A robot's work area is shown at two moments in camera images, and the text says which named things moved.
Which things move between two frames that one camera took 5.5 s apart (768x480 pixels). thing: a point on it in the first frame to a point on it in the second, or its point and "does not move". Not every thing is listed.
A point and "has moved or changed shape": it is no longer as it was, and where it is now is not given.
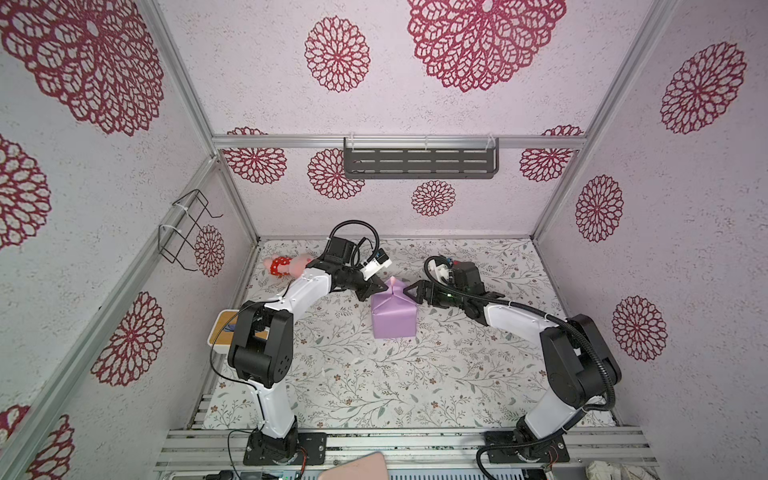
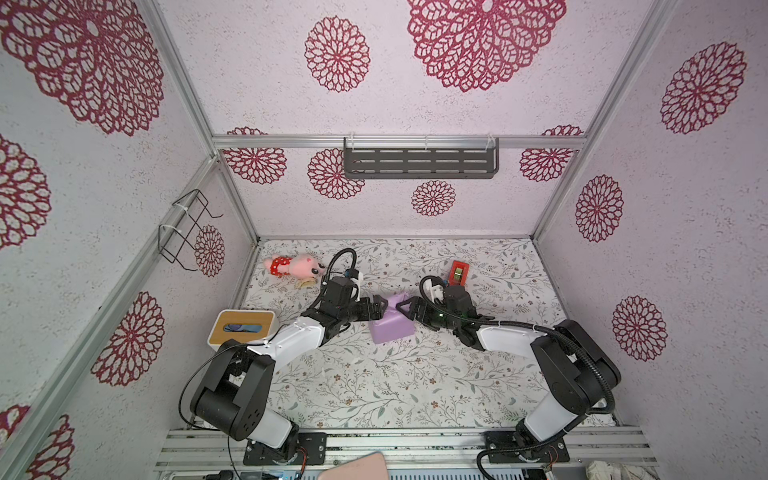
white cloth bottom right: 599,470 does not move
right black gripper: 423,288 to 417,303
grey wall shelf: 421,157 does not move
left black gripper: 370,286 to 377,310
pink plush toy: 286,266 does not move
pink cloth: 394,313 has moved or changed shape
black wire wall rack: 175,238 does not move
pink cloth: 370,466 does not move
